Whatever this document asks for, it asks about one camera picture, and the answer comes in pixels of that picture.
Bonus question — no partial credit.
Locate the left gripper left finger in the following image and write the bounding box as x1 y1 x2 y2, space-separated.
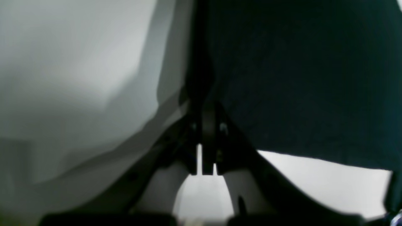
39 96 201 226

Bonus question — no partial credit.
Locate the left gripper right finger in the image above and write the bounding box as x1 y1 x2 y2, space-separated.
201 103 366 226

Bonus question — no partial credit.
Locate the black T-shirt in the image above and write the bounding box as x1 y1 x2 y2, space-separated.
185 0 402 214

